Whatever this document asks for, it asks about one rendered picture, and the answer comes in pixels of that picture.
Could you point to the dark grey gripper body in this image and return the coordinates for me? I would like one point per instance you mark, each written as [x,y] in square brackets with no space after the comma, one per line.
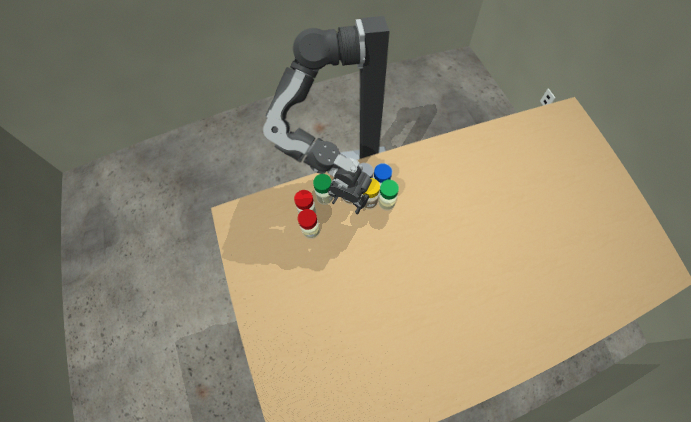
[361,186]

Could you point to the green-capped bottle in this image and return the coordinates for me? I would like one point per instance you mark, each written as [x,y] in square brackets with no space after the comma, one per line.
[388,192]
[322,184]

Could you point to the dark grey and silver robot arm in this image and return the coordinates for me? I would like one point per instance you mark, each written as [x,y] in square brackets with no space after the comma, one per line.
[315,48]

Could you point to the blue-capped bottle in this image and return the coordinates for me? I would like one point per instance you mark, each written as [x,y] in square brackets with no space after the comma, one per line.
[382,172]

